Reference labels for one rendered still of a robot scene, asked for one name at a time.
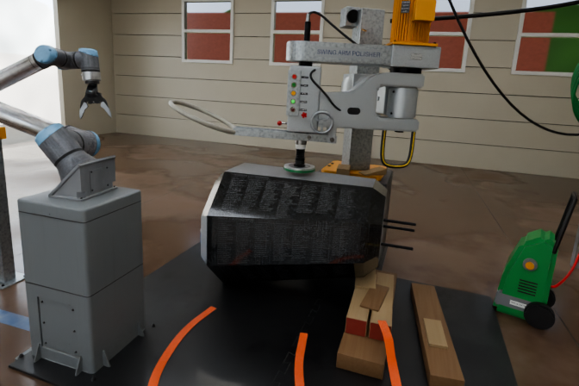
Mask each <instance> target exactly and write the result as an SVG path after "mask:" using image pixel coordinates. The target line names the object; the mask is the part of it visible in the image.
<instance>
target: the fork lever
mask: <svg viewBox="0 0 579 386"><path fill-rule="evenodd" d="M233 130H235V132H236V133H235V134H233V135H239V136H251V137H261V138H272V139H283V140H305V141H315V142H326V143H327V142H328V134H317V133H308V134H304V133H294V132H288V131H287V130H283V129H272V128H251V127H240V126H235V128H233Z"/></svg>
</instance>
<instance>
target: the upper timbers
mask: <svg viewBox="0 0 579 386"><path fill-rule="evenodd" d="M376 284H379V285H382V286H386V287H389V291H388V293H387V295H386V296H385V298H384V300H383V304H382V306H381V307H380V309H379V311H378V312H377V311H373V310H371V317H370V309H367V308H362V307H359V306H360V303H361V302H362V301H363V299H364V297H365V295H366V293H367V291H368V289H361V288H356V287H355V290H354V292H353V296H352V300H351V304H350V307H349V309H348V313H347V316H346V330H345V333H350V334H355V335H358V336H362V337H365V336H366V332H367V327H368V322H369V318H370V331H369V338H370V339H377V340H381V341H384V338H383V333H382V331H381V328H380V326H379V324H378V321H386V322H387V324H388V327H389V330H390V332H391V328H392V311H393V291H394V275H391V274H386V273H381V272H378V273H377V274H376Z"/></svg>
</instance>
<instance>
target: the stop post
mask: <svg viewBox="0 0 579 386"><path fill-rule="evenodd" d="M6 138H7V137H6V128H5V127H1V126H0V290H3V289H5V288H7V287H9V286H11V285H13V284H15V283H19V282H21V281H22V280H24V279H25V276H24V274H23V273H20V272H17V271H16V270H15V261H14V253H13V245H12V236H11V228H10V219H9V204H8V195H7V186H6V178H5V170H4V162H3V145H2V139H6Z"/></svg>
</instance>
